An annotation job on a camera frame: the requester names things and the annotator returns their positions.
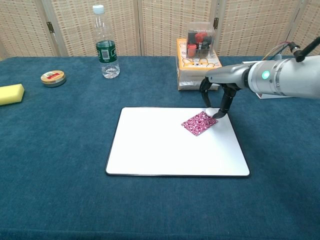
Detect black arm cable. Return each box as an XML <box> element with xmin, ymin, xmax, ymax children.
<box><xmin>288</xmin><ymin>36</ymin><xmax>320</xmax><ymax>63</ymax></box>

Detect coloured arm wires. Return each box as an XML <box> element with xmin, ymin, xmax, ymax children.
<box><xmin>261</xmin><ymin>41</ymin><xmax>295</xmax><ymax>61</ymax></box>

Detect orange corgi tissue pack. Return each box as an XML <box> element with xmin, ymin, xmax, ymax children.
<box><xmin>175</xmin><ymin>37</ymin><xmax>223</xmax><ymax>92</ymax></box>

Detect yellow sponge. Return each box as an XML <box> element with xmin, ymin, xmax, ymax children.
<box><xmin>0</xmin><ymin>83</ymin><xmax>26</xmax><ymax>107</ymax></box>

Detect blue felt table cloth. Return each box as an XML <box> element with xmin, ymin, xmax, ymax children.
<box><xmin>0</xmin><ymin>56</ymin><xmax>320</xmax><ymax>240</ymax></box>

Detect white rectangular board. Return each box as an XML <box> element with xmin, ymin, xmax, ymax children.
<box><xmin>104</xmin><ymin>106</ymin><xmax>252</xmax><ymax>178</ymax></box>

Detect white cardboard product box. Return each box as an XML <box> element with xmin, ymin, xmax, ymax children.
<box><xmin>241</xmin><ymin>59</ymin><xmax>292</xmax><ymax>100</ymax></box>

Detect clear box red black parts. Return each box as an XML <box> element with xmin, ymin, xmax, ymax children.
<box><xmin>186</xmin><ymin>21</ymin><xmax>216</xmax><ymax>59</ymax></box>

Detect clear water bottle green label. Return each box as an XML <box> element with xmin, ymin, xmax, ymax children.
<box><xmin>92</xmin><ymin>4</ymin><xmax>121</xmax><ymax>80</ymax></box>

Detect round gold tin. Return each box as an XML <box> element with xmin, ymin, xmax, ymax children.
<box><xmin>40</xmin><ymin>69</ymin><xmax>67</xmax><ymax>88</ymax></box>

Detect woven bamboo folding screen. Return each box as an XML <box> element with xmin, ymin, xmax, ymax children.
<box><xmin>0</xmin><ymin>0</ymin><xmax>320</xmax><ymax>62</ymax></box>

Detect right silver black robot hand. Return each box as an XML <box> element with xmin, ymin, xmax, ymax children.
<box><xmin>199</xmin><ymin>62</ymin><xmax>253</xmax><ymax>120</ymax></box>

